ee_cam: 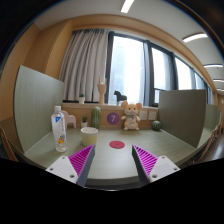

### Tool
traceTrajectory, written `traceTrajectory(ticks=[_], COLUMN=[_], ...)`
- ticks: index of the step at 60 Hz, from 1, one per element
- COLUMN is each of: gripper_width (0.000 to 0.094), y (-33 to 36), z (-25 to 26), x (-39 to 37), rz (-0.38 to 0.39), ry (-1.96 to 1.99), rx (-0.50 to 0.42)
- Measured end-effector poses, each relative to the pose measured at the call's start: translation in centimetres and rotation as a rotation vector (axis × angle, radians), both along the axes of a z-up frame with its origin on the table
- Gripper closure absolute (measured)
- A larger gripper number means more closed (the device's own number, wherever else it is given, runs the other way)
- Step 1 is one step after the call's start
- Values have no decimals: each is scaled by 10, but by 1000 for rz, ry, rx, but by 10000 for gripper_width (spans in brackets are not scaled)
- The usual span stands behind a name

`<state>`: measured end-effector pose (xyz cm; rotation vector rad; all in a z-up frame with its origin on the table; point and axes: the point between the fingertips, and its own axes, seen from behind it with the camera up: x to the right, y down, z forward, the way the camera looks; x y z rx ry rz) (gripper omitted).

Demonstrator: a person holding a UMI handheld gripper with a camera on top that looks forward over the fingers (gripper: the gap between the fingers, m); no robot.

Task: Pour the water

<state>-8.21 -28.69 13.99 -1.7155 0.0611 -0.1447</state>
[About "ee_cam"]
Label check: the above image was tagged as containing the white yellow paper cup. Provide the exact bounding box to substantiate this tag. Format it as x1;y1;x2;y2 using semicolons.
81;127;98;146

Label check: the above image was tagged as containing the wooden hand figure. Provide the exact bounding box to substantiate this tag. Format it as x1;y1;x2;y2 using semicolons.
97;80;107;104

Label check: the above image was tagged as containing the white wall socket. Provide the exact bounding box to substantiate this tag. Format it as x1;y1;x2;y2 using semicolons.
139;111;148;121
148;111;156;120

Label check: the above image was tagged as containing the black horse figure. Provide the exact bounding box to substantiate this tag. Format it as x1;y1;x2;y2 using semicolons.
114;90;127;106

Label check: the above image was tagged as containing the right green divider panel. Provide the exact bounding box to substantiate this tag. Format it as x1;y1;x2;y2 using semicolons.
158;90;206;147

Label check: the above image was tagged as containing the white wall socket left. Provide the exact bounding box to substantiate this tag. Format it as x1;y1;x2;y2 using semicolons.
139;111;148;121

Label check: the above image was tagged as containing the potted plant on sill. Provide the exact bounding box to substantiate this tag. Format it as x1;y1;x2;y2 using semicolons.
79;93;85;104

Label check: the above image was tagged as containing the grey curtain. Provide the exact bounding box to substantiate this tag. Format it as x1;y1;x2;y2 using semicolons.
59;29;109;102

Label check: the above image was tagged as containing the clear plastic water bottle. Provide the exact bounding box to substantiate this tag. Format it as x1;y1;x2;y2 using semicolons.
51;106;67;152

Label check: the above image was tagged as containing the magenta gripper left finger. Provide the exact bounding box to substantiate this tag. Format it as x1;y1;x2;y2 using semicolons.
46;145;95;187

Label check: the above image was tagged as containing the tall green cactus ornament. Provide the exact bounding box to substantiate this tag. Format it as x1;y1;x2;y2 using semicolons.
91;106;101;128

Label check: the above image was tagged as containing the green divider panel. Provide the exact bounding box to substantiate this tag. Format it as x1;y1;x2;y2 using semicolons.
158;90;206;147
14;66;64;153

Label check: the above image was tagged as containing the purple round number seven sign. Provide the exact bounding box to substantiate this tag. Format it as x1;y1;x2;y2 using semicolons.
107;112;120;125

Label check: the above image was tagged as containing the left green divider panel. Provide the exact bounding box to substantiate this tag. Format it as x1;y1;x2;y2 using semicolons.
14;66;64;153

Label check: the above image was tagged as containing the plush mouse toy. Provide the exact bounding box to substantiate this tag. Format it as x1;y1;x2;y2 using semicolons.
121;101;142;130

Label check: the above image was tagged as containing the pink wooden horse figure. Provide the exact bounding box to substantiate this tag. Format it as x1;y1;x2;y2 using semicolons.
62;110;76;127

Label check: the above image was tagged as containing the red round coaster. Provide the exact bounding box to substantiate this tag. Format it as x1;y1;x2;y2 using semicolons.
109;141;125;149

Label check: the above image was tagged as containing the white wall socket right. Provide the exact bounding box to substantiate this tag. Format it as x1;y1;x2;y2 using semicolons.
148;111;156;120

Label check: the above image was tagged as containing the small potted plant white pot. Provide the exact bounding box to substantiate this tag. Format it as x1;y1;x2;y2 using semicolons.
81;116;88;128

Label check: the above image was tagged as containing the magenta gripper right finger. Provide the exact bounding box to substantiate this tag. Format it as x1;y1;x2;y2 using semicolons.
132;145;180;184

